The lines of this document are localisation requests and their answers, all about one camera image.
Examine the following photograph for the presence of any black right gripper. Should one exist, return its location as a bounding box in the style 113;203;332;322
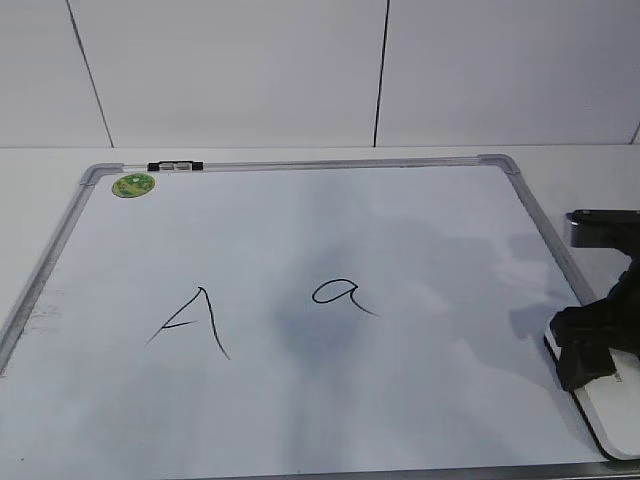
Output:
550;259;639;391

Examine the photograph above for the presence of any white board eraser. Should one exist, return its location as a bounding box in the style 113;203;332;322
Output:
542;327;640;461

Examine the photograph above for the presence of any round green magnet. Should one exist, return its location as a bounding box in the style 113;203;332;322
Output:
112;173;155;199

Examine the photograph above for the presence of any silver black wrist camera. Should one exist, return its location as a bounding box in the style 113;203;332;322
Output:
565;209;639;251

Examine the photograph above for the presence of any white board with grey frame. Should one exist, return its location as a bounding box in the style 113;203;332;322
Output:
1;155;639;479

